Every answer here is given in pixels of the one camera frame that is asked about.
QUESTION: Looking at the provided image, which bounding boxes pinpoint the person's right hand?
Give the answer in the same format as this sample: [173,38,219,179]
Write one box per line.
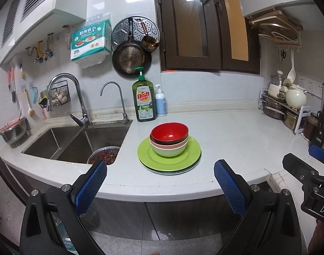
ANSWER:
[311,220,324,254]

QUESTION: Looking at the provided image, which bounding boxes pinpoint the red and black bowl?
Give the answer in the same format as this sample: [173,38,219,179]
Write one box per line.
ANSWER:
[151,122,189,146]

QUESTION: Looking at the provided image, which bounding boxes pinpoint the white bowl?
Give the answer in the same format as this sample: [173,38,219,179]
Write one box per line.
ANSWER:
[150,141,188,157]

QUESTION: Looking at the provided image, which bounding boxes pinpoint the thin gooseneck faucet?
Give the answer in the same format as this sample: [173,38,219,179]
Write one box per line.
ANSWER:
[100,81,132,125]

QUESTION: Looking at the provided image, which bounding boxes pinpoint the white pump bottle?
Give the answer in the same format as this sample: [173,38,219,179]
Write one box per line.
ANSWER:
[154,84,167,117]

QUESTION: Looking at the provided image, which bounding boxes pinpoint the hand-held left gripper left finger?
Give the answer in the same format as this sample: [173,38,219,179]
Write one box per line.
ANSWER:
[20,159,108,255]

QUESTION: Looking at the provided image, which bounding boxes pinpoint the green plate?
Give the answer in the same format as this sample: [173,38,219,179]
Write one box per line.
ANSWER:
[137,136,202,172]

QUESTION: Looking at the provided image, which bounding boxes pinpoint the yellow dish brush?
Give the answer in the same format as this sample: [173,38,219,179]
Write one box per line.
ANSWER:
[22,87,35,119]

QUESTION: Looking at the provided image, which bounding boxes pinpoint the white pot stand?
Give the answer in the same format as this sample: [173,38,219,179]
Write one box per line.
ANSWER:
[293,105,311,135]

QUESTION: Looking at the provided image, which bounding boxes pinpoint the dark green plate underneath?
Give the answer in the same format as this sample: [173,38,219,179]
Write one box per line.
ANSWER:
[143,157,202,176]

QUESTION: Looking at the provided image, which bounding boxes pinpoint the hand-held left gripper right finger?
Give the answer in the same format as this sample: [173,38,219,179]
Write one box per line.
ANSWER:
[213,160,303,255]

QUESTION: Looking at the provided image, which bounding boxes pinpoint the perforated black frying pan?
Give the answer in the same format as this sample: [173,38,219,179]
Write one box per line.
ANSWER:
[112,18,152,79]

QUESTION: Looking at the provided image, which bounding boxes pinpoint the black wire basket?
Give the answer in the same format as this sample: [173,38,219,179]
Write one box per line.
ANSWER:
[38,81,72,109]

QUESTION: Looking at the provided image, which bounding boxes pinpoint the stainless steel pot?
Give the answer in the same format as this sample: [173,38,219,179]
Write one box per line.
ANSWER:
[283,110,301,131]
[262,98,286,120]

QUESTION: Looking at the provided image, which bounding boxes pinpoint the steel bowl with pink lid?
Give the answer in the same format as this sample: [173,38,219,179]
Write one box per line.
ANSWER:
[0,116,29,148]

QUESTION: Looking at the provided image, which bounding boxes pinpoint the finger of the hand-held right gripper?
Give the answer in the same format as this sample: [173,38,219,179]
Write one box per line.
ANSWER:
[308,144,324,170]
[282,152,324,191]

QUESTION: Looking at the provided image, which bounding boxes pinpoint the small brass pot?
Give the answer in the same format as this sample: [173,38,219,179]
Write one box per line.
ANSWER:
[140,21,160,53]

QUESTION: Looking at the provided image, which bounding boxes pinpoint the black knife block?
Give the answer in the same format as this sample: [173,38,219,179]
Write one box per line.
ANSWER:
[309,110,324,147]

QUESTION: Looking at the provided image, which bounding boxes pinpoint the dark brown window frame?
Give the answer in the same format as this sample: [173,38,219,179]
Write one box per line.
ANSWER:
[153,0,261,75]

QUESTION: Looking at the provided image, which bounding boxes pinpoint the white wall outlet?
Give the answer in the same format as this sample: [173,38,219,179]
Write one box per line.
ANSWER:
[310,79,324,95]
[298,75,311,91]

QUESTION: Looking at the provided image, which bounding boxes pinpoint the white ladle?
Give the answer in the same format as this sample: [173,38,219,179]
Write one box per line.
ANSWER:
[287,50,297,81]

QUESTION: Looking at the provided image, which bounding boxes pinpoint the kitchen paper towel pack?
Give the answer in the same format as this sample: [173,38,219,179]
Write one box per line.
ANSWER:
[70,19,112,68]

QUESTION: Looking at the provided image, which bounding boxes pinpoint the steel basin with red food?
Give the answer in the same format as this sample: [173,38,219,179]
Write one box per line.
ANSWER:
[87,146,118,165]

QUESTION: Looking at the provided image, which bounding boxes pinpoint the cream ceramic pot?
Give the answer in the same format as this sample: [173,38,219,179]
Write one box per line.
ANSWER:
[285,84,308,110]

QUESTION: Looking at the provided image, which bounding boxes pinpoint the green dish soap bottle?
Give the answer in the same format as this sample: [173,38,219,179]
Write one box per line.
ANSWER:
[132,66,154,123]

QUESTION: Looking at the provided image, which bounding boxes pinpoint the stainless steel sink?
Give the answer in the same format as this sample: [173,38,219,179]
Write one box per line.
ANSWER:
[21,123,131,166]

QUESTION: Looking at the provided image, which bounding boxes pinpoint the tall chrome kitchen faucet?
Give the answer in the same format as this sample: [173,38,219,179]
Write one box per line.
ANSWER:
[46,73,93,128]

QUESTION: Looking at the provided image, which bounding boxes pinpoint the round metal steamer tray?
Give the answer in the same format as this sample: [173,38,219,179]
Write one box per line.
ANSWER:
[111,16,160,53]

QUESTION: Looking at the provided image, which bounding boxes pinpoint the brown glass jar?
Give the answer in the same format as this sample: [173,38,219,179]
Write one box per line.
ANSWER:
[303,113,318,141]

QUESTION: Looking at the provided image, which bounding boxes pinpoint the wall water taps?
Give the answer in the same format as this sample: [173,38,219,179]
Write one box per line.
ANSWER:
[25,33,55,64]

